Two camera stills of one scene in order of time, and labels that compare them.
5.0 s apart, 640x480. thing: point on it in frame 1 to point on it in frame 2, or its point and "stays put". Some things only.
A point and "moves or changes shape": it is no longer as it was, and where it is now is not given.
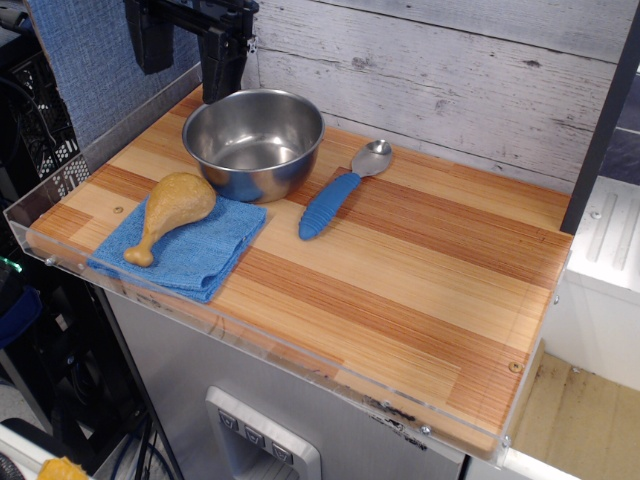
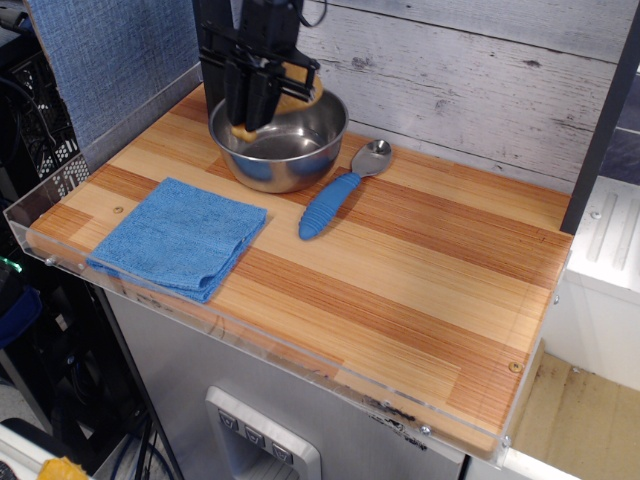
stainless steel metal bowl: (255, 145) moves or changes shape
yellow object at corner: (61, 468) stays put
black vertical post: (593, 162) stays put
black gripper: (222, 55) to (253, 31)
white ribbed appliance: (595, 322) stays put
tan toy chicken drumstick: (177, 199) to (286, 105)
